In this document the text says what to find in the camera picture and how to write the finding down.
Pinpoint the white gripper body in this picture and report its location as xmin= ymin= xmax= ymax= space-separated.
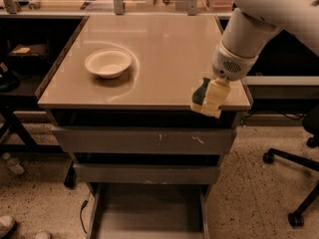
xmin=212 ymin=42 xmax=257 ymax=81

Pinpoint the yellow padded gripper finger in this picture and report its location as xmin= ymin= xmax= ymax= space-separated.
xmin=201 ymin=78 xmax=230 ymax=115

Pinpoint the green and yellow sponge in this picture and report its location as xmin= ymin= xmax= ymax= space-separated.
xmin=190 ymin=78 xmax=221 ymax=119

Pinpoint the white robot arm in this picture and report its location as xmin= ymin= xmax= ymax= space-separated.
xmin=195 ymin=0 xmax=319 ymax=118

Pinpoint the grey drawer cabinet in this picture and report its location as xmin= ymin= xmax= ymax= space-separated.
xmin=34 ymin=14 xmax=254 ymax=239

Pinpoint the top grey drawer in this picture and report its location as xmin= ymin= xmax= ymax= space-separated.
xmin=52 ymin=126 xmax=236 ymax=154

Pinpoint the middle grey drawer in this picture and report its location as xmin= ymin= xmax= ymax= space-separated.
xmin=74 ymin=164 xmax=219 ymax=185

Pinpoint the open bottom grey drawer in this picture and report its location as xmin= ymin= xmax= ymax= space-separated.
xmin=86 ymin=184 xmax=209 ymax=239

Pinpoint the black office chair base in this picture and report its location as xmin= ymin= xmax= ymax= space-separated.
xmin=262 ymin=107 xmax=319 ymax=228

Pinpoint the white paper bowl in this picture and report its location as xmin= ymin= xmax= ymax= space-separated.
xmin=85 ymin=49 xmax=133 ymax=79

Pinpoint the clear plastic bottle on floor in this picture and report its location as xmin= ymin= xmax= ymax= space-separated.
xmin=2 ymin=152 xmax=25 ymax=175

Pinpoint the white shoe right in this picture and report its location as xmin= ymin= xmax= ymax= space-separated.
xmin=34 ymin=230 xmax=52 ymax=239

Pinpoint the white shoe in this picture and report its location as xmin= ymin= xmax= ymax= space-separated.
xmin=0 ymin=215 xmax=15 ymax=239
xmin=34 ymin=230 xmax=52 ymax=239

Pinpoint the white shoe left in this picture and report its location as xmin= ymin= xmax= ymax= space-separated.
xmin=0 ymin=215 xmax=15 ymax=239

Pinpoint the black cable on floor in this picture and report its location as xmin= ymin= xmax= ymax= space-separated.
xmin=79 ymin=192 xmax=92 ymax=235

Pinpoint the black side table frame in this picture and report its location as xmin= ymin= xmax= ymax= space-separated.
xmin=0 ymin=107 xmax=63 ymax=153

